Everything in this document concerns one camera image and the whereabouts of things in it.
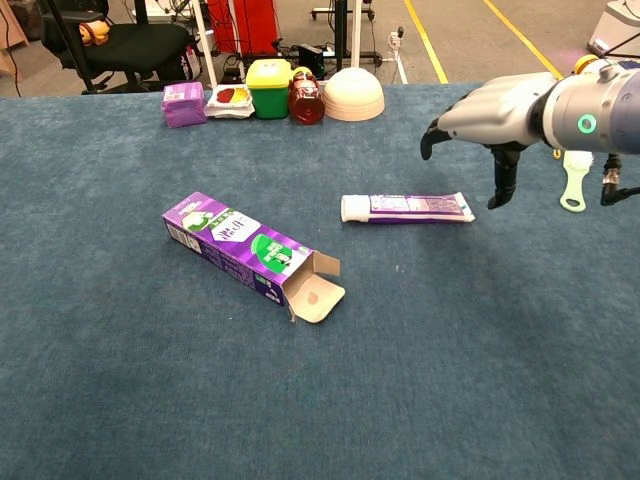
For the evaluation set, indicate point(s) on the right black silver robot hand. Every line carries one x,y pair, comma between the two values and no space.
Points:
500,107

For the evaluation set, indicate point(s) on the purple white toothpaste tube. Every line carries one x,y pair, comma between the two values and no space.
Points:
415,207

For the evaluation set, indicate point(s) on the purple cardboard box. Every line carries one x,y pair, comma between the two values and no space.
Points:
235,245

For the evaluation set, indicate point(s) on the black box on floor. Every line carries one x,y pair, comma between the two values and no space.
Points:
311,57

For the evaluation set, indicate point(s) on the mint green brush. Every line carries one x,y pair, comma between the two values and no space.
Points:
574,185

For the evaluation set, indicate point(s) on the white power strip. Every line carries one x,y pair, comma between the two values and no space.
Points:
397,37

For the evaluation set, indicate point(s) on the white grey machine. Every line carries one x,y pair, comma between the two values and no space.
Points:
615,25

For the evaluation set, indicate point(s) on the beige bowl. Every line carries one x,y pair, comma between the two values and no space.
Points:
354,97

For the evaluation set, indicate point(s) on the red honey bottle yellow cap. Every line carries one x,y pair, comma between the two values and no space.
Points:
306,102

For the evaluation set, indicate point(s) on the green container yellow lid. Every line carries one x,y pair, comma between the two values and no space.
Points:
270,95

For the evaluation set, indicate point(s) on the red cabinet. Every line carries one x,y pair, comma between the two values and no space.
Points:
245,25

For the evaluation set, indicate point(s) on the white red snack packet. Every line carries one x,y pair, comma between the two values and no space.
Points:
227,102

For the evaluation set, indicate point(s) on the small purple tissue pack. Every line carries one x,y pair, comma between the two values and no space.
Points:
184,105

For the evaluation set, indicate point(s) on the blue carpet mat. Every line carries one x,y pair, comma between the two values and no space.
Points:
300,375

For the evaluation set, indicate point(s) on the black office chair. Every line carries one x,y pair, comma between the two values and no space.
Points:
140,45

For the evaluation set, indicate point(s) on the yellow brown plush toy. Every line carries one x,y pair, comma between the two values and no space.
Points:
94,32

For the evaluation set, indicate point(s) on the black light stand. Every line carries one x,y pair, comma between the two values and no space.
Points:
72,45

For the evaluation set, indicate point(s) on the light wooden board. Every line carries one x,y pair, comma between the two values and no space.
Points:
12,30

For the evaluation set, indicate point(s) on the white frame leg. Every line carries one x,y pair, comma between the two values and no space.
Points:
206,45

